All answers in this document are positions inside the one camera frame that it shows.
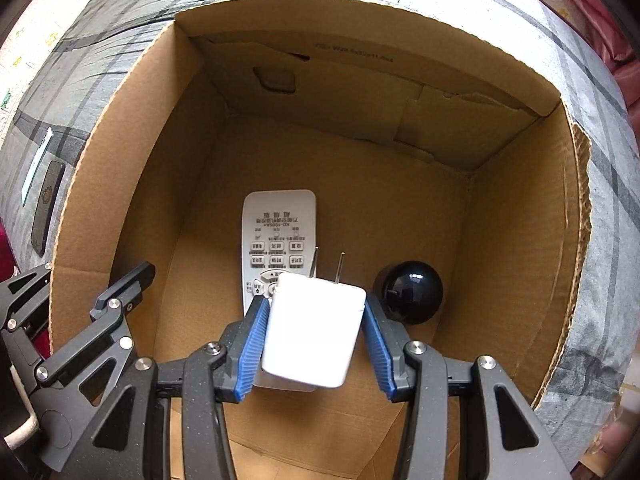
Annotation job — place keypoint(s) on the white remote control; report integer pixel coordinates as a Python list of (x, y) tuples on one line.
[(277, 220)]

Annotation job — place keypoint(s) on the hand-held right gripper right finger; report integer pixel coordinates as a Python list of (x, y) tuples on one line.
[(380, 355)]

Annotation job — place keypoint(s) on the black smartphone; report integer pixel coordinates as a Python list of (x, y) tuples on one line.
[(47, 205)]

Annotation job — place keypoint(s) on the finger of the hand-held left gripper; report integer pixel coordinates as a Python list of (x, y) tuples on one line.
[(125, 290), (25, 290)]

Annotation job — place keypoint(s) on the brown cardboard box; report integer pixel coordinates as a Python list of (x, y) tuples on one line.
[(500, 260)]

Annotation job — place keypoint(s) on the red cloth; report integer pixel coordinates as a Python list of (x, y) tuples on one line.
[(5, 255)]

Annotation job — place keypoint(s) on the teal smartphone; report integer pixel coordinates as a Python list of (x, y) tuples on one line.
[(37, 165)]

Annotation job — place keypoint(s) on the large white plug charger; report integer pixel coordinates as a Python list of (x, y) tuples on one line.
[(312, 335)]

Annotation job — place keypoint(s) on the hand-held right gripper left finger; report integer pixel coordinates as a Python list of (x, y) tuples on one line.
[(252, 340)]

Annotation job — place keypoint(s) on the pink curtain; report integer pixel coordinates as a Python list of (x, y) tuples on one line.
[(620, 35)]

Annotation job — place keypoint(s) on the black round device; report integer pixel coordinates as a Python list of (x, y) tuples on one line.
[(412, 290)]

